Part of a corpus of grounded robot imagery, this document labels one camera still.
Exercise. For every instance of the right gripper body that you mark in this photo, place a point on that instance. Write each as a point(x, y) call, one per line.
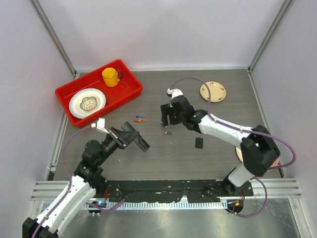
point(181, 119)

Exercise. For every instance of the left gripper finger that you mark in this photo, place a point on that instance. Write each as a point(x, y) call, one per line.
point(129, 136)
point(128, 129)

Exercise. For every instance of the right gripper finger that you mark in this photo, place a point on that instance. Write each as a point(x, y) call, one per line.
point(172, 117)
point(164, 113)

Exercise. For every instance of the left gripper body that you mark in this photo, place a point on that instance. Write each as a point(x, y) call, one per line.
point(114, 135)

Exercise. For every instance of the black battery cover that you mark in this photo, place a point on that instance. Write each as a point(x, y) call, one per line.
point(199, 143)

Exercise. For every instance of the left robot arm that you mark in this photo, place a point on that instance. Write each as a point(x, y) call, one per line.
point(84, 183)

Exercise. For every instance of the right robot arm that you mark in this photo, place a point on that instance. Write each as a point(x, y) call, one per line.
point(259, 151)

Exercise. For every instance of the small patterned bowl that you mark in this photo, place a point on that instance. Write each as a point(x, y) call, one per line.
point(88, 103)

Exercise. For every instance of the cream floral plate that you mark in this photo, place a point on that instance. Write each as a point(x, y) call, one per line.
point(213, 92)

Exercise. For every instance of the white paper plate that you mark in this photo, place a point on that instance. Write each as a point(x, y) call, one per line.
point(75, 101)

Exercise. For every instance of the red plastic tray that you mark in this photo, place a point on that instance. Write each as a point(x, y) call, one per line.
point(126, 90)

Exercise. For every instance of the yellow mug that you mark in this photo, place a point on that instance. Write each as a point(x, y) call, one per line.
point(111, 76)

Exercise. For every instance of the pink white plate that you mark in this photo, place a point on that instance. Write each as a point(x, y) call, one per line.
point(240, 157)

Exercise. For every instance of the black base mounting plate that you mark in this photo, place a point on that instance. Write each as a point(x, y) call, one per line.
point(168, 191)

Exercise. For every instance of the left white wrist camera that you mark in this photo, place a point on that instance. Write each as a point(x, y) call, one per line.
point(100, 126)

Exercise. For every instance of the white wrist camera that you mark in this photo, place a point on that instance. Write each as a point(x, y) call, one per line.
point(173, 93)
point(100, 126)

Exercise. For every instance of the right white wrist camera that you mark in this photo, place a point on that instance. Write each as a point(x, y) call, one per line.
point(173, 93)

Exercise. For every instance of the left aluminium frame post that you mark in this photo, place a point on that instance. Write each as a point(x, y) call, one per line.
point(52, 34)

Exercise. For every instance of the aluminium frame post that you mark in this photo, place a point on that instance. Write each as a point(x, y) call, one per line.
point(52, 34)
point(286, 4)

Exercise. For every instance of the white slotted cable duct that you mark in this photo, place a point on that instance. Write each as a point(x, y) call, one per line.
point(182, 205)

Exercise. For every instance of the right aluminium frame post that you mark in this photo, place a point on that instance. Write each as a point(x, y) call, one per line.
point(286, 4)

